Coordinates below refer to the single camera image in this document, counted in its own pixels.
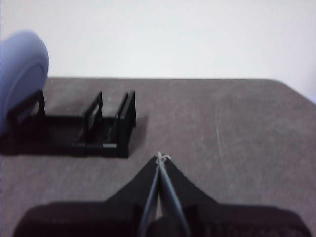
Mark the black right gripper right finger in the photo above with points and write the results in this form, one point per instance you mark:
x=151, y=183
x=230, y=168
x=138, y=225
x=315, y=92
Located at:
x=182, y=190

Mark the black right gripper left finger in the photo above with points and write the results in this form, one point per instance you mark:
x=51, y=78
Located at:
x=138, y=190

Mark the blue round plate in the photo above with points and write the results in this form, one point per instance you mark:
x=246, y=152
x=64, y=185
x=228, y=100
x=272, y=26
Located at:
x=22, y=74

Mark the black plate rack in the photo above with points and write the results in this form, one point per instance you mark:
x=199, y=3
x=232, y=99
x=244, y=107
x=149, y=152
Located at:
x=49, y=138

